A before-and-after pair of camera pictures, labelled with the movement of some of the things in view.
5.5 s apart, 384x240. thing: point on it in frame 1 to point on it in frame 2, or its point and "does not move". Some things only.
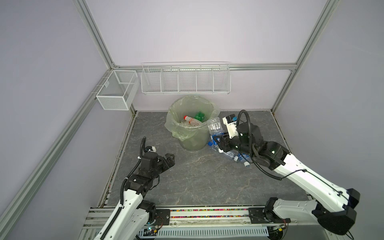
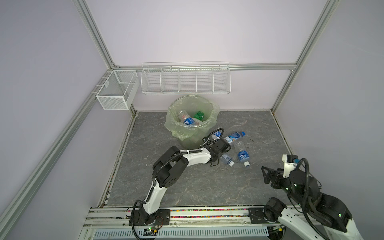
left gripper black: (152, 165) to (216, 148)
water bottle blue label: (215, 127) to (185, 118)
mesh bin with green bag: (187, 119) does not move
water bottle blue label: (244, 158) does not move
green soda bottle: (200, 116) does not move
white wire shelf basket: (188, 78) does not move
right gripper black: (225, 145) to (278, 174)
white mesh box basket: (118, 91) does not move
